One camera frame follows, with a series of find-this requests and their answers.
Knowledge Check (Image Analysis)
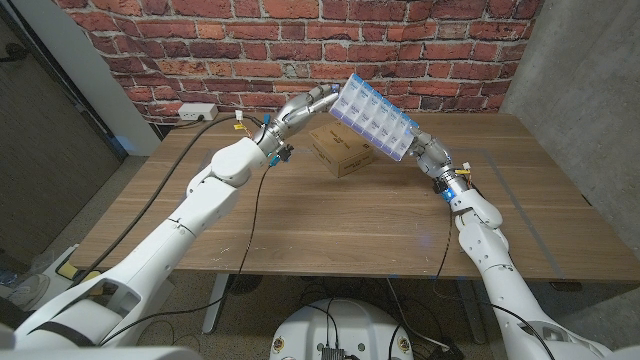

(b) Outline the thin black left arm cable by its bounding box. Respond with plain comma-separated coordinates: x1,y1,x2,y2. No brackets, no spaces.
98,164,274,347

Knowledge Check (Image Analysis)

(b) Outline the yellow and black floor pad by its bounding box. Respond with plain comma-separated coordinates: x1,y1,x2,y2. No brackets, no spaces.
55,259,117,302

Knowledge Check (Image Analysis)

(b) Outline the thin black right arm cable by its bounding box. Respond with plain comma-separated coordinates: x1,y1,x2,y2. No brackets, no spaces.
431,209,557,360

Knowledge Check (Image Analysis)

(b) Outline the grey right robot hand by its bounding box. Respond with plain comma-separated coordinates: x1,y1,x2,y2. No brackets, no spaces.
406,127,472,194

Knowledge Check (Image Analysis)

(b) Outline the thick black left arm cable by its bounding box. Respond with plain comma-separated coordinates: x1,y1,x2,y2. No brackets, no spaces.
68,113,264,290

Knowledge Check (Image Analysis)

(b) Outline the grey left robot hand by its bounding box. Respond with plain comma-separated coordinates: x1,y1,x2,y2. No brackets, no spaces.
251,83,342,157

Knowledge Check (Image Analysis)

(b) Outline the brown cardboard box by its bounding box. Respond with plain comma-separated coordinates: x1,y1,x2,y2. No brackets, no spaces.
308,121,376,179

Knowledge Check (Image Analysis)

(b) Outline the grey metal table leg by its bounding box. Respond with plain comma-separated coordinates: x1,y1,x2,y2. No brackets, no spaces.
456,279,489,346
201,272,232,336

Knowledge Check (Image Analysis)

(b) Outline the clear weekly pill organizer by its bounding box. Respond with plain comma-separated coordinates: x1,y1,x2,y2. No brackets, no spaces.
328,73,422,163

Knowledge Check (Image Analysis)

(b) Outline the white robot torso cover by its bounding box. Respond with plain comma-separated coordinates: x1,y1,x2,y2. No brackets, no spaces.
0,345,202,360

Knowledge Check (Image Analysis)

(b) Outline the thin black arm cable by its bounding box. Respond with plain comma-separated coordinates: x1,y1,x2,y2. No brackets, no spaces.
98,164,274,347
431,209,557,360

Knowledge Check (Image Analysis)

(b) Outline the black power adapter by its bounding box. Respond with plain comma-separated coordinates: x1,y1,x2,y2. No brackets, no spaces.
428,341,465,360

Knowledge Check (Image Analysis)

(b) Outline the grey sneaker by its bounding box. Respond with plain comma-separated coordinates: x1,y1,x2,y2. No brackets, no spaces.
6,273,52,312

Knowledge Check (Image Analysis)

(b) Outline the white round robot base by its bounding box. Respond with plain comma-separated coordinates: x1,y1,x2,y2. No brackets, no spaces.
269,298,414,360

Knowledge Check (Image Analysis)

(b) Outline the red brick printed backdrop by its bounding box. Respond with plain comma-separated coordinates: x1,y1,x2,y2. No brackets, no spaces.
52,0,546,125

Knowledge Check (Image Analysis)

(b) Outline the white power strip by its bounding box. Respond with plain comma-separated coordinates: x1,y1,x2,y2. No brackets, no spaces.
177,102,220,122

